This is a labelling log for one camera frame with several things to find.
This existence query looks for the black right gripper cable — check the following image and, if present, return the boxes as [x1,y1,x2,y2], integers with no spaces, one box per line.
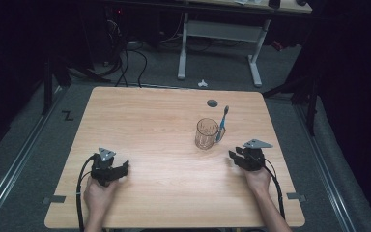
[263,158,287,220]

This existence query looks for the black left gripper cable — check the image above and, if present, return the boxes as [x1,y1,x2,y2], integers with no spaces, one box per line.
[75,154,98,232]

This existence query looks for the metal floor rail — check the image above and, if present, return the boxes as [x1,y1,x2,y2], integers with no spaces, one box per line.
[0,85,71,226]
[294,104,358,232]

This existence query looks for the black floor tape mark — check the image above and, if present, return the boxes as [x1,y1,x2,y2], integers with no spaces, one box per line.
[61,109,75,122]

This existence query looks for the grey tape strip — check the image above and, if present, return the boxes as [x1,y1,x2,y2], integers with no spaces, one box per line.
[42,194,68,206]
[285,191,307,203]

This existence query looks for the black metal stand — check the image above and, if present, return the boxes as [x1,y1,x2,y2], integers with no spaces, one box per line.
[41,57,64,116]

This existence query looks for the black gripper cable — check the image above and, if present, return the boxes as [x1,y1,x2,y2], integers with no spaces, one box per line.
[263,158,287,220]
[75,154,98,232]

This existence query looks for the person's right hand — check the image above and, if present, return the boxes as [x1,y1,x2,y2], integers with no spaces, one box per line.
[243,166,272,195]

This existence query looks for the white-framed desk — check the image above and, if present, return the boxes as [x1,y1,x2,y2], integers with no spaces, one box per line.
[176,0,313,89]

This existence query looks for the person's left hand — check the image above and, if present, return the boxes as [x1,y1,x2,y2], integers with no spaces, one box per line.
[82,176,121,217]

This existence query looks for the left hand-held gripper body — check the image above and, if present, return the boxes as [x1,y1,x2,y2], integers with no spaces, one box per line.
[90,147,118,188]

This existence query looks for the clear brown glass cup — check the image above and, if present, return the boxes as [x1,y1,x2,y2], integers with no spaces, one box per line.
[194,117,220,151]

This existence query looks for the black floor cables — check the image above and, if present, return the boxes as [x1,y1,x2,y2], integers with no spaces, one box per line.
[104,17,150,89]

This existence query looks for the grey and blue toothbrush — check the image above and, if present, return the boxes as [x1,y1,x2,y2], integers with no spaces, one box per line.
[214,104,231,144]

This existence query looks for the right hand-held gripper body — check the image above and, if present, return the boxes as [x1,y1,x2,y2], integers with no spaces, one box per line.
[238,138,274,172]

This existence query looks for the black tripod stand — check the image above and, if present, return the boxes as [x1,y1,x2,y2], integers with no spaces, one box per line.
[262,57,323,137]

